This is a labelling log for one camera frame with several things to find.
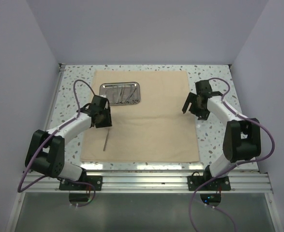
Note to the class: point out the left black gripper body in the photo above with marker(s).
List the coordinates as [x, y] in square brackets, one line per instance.
[105, 107]

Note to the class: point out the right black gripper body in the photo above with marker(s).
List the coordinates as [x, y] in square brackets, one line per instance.
[199, 108]

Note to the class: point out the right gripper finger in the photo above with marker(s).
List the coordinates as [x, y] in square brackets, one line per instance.
[202, 114]
[190, 104]

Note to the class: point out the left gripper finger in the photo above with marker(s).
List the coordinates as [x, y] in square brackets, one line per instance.
[108, 113]
[102, 122]

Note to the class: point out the steel scalpel handle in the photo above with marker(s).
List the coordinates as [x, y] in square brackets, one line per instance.
[106, 140]

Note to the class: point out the steel instrument tray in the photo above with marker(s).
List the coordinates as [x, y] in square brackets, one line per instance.
[117, 92]

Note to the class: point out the beige cloth wrap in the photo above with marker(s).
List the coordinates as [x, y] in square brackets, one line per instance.
[155, 130]

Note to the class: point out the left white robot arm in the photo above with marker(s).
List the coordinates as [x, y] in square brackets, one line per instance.
[46, 153]

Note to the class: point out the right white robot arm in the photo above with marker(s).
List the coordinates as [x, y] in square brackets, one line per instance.
[242, 138]

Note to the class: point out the steel scissors in tray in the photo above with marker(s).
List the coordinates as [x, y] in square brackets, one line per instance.
[132, 94]

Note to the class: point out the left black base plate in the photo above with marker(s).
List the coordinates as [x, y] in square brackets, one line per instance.
[87, 182]

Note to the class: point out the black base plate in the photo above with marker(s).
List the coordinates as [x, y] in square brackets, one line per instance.
[204, 182]
[87, 182]

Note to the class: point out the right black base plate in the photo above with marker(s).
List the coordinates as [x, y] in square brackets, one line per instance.
[204, 182]

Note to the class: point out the aluminium rail frame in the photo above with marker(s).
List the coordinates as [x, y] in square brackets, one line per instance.
[133, 177]

